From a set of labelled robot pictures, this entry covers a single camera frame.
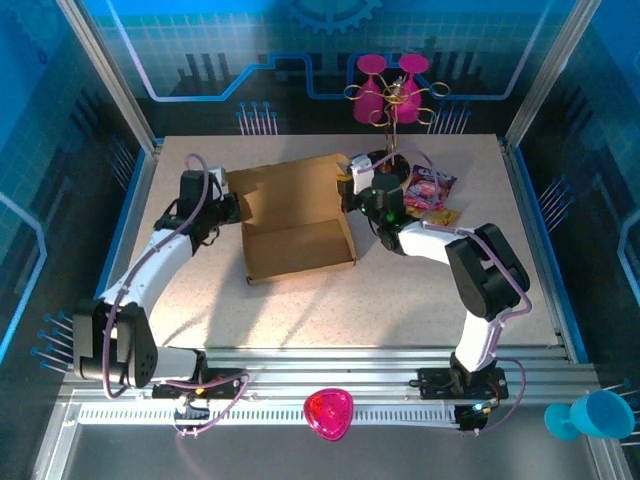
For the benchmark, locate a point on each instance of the brown cardboard paper box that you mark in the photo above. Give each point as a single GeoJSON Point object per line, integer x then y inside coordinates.
{"type": "Point", "coordinates": [295, 210]}

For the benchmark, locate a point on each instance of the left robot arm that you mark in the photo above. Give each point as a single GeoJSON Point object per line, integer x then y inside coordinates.
{"type": "Point", "coordinates": [150, 265]}

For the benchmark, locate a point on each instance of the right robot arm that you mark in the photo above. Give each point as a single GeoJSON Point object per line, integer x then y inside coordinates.
{"type": "Point", "coordinates": [425, 245]}

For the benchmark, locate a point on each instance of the purple snack bag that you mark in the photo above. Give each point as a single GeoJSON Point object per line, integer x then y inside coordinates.
{"type": "Point", "coordinates": [430, 187]}

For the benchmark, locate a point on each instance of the yellow snack bag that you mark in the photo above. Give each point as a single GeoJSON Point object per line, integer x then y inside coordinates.
{"type": "Point", "coordinates": [442, 216]}

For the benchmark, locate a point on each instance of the pink plastic goblet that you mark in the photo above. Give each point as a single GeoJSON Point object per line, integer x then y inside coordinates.
{"type": "Point", "coordinates": [411, 102]}
{"type": "Point", "coordinates": [367, 105]}

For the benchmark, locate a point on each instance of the pink heart-shaped bowl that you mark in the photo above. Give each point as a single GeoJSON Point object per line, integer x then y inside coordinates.
{"type": "Point", "coordinates": [328, 412]}

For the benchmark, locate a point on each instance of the blue plastic goblet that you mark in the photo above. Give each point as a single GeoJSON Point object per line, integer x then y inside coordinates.
{"type": "Point", "coordinates": [600, 415]}

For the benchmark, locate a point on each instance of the aluminium side rail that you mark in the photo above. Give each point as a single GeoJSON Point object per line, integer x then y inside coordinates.
{"type": "Point", "coordinates": [132, 200]}
{"type": "Point", "coordinates": [545, 250]}

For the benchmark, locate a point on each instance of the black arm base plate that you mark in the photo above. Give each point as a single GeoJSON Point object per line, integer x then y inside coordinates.
{"type": "Point", "coordinates": [432, 382]}
{"type": "Point", "coordinates": [230, 382]}

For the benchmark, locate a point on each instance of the aluminium frame post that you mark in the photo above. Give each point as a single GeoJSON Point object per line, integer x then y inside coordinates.
{"type": "Point", "coordinates": [112, 75]}
{"type": "Point", "coordinates": [546, 75]}

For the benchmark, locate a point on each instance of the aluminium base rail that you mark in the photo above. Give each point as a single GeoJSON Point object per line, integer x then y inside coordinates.
{"type": "Point", "coordinates": [325, 370]}

